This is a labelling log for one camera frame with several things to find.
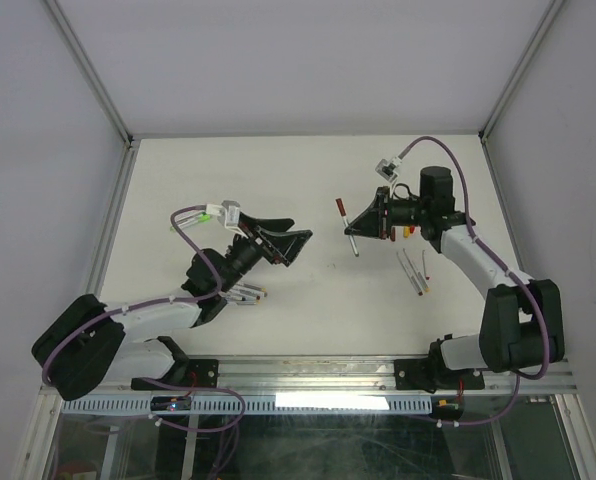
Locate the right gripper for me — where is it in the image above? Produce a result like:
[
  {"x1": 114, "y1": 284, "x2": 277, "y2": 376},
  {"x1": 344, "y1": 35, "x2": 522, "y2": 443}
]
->
[{"x1": 344, "y1": 186, "x2": 428, "y2": 240}]

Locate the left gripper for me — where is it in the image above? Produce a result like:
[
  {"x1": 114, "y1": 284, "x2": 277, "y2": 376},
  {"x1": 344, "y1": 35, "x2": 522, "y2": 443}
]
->
[{"x1": 218, "y1": 213, "x2": 311, "y2": 293}]

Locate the red brown capped pen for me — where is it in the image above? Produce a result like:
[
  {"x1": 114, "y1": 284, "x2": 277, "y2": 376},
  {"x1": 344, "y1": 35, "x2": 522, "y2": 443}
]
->
[{"x1": 397, "y1": 252, "x2": 424, "y2": 296}]

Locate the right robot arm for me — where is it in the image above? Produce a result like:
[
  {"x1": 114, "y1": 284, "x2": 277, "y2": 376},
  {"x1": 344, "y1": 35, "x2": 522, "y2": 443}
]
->
[{"x1": 345, "y1": 166, "x2": 565, "y2": 387}]

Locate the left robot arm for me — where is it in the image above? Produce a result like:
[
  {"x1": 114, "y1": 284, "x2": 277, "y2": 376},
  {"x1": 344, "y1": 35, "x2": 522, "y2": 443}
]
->
[{"x1": 32, "y1": 204, "x2": 313, "y2": 401}]

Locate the opened red pen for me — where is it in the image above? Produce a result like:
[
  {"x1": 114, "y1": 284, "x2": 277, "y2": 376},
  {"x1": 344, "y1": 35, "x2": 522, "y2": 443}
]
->
[{"x1": 421, "y1": 249, "x2": 431, "y2": 281}]

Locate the opened yellow pen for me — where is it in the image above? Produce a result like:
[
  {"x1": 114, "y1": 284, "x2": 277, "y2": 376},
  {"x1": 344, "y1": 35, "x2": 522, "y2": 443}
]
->
[{"x1": 403, "y1": 250, "x2": 430, "y2": 293}]

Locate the green capped pen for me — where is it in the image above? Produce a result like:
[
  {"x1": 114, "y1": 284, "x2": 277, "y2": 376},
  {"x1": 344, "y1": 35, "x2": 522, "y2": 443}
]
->
[{"x1": 170, "y1": 211, "x2": 212, "y2": 231}]

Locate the pile of capped pens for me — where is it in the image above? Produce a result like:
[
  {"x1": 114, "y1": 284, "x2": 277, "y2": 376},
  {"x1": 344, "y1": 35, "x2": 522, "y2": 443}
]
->
[{"x1": 224, "y1": 284, "x2": 268, "y2": 306}]

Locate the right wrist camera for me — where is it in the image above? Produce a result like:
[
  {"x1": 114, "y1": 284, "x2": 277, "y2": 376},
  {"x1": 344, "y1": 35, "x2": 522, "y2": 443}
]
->
[{"x1": 375, "y1": 156, "x2": 402, "y2": 183}]

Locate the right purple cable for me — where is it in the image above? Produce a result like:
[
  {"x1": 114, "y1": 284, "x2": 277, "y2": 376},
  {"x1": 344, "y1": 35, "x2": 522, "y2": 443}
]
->
[{"x1": 397, "y1": 136, "x2": 554, "y2": 429}]

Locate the aluminium front rail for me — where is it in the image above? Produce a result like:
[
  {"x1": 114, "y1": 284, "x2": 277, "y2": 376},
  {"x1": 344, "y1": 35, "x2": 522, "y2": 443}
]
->
[{"x1": 40, "y1": 352, "x2": 579, "y2": 396}]

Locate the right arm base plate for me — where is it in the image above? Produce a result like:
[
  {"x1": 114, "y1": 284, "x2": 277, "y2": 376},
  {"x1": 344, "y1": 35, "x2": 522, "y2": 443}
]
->
[{"x1": 393, "y1": 357, "x2": 485, "y2": 393}]

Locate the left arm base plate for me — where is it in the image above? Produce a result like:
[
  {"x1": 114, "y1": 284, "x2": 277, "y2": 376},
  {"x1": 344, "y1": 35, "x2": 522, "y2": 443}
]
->
[{"x1": 130, "y1": 358, "x2": 219, "y2": 391}]

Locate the slotted cable duct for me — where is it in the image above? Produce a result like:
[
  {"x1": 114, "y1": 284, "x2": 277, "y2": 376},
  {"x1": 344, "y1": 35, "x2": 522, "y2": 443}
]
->
[{"x1": 62, "y1": 392, "x2": 432, "y2": 416}]

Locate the right frame post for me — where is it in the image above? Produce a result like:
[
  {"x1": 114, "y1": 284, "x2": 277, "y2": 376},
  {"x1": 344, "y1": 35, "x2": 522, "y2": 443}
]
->
[{"x1": 478, "y1": 0, "x2": 567, "y2": 144}]

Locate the frame post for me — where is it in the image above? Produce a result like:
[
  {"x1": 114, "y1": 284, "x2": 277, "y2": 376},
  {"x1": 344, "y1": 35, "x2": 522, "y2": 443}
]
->
[
  {"x1": 478, "y1": 0, "x2": 567, "y2": 144},
  {"x1": 41, "y1": 0, "x2": 133, "y2": 147}
]

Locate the left frame post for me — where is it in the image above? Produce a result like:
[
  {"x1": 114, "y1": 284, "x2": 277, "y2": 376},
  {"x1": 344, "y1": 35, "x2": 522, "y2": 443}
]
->
[{"x1": 41, "y1": 0, "x2": 133, "y2": 147}]

